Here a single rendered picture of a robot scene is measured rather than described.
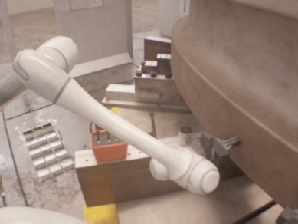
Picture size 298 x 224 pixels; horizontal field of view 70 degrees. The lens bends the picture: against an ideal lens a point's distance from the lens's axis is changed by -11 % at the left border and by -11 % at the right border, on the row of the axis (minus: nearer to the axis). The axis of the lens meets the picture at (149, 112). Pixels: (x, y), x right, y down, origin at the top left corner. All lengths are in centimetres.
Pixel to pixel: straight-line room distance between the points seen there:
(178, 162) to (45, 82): 45
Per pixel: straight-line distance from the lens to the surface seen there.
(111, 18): 426
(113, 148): 125
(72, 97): 73
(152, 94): 230
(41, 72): 73
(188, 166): 70
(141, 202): 160
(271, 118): 97
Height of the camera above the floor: 161
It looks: 33 degrees down
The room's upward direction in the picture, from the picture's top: straight up
